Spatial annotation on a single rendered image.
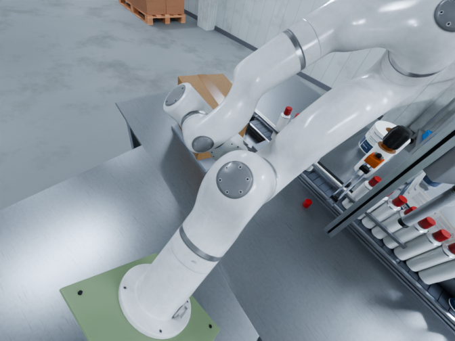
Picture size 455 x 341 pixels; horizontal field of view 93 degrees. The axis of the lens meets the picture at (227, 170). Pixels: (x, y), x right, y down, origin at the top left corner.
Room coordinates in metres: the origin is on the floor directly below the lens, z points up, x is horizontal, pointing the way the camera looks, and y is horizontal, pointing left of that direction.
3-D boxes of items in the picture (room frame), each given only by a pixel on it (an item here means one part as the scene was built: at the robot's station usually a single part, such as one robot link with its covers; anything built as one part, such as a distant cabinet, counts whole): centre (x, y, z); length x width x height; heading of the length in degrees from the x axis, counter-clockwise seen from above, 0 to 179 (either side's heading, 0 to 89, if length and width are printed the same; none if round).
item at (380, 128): (1.17, -0.84, 0.95); 0.20 x 0.20 x 0.14
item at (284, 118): (1.00, -0.21, 0.98); 0.05 x 0.05 x 0.20
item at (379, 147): (0.93, -0.70, 1.03); 0.09 x 0.09 x 0.30
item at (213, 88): (0.89, 0.16, 0.99); 0.30 x 0.24 x 0.27; 39
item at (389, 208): (0.59, -0.66, 0.98); 0.05 x 0.05 x 0.20
